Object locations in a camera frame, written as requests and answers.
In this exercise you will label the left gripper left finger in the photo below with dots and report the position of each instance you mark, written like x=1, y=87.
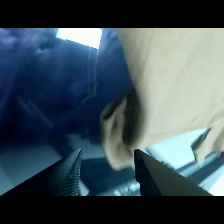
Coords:
x=63, y=180

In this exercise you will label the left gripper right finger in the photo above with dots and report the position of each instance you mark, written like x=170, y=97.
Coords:
x=160, y=181

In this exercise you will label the beige garment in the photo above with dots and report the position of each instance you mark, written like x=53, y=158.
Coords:
x=173, y=86

